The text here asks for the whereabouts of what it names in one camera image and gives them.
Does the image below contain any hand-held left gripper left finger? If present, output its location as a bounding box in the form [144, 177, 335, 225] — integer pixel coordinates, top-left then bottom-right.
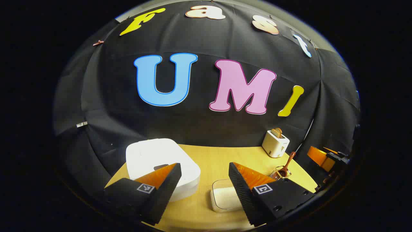
[104, 163, 182, 226]

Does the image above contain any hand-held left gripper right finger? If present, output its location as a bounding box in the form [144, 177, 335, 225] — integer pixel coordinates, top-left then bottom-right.
[229, 162, 317, 227]

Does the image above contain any clear plastic rice box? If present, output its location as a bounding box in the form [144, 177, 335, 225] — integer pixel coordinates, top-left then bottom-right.
[210, 179, 246, 213]

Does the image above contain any wooden spoon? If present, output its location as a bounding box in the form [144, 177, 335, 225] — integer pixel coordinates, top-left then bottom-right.
[277, 151, 296, 178]

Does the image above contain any wire chopstick holder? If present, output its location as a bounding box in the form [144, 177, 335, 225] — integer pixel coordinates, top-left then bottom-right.
[270, 165, 292, 181]

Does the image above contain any white rice cooker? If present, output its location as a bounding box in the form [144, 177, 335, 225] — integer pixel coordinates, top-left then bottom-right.
[126, 139, 201, 202]

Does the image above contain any white toaster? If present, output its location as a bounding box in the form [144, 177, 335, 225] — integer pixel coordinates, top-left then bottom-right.
[262, 129, 290, 158]

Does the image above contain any white toaster cable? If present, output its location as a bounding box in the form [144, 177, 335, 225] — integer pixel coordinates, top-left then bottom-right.
[295, 119, 315, 152]

